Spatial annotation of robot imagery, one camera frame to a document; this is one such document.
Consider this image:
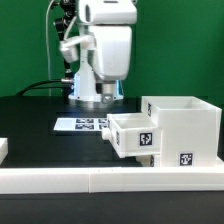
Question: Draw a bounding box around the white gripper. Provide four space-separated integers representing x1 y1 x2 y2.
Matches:
89 25 132 103

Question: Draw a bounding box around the white drawer box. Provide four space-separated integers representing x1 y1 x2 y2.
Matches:
102 113 161 158
136 155 154 167

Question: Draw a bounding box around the white front drawer box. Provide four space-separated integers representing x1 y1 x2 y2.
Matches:
136 155 154 167

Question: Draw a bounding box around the white drawer cabinet frame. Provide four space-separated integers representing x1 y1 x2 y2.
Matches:
141 96 222 167

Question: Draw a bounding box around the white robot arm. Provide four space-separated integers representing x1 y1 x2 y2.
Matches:
59 0 137 106

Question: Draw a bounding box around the marker sheet on table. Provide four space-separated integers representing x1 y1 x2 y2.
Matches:
54 118 107 131

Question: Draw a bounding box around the white left fence piece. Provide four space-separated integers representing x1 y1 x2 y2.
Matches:
0 138 8 165

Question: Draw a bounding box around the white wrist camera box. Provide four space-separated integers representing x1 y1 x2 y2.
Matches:
77 0 137 25

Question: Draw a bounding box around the black cable bundle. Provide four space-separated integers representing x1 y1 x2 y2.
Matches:
15 79 74 98

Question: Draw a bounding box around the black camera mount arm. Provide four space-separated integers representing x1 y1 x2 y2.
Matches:
53 0 80 84

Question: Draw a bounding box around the white front fence rail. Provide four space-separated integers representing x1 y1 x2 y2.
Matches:
0 166 224 194

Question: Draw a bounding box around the white fence rail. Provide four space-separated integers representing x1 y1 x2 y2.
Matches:
216 158 224 167
0 166 224 194

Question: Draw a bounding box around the white right fence rail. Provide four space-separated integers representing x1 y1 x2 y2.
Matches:
216 158 224 167

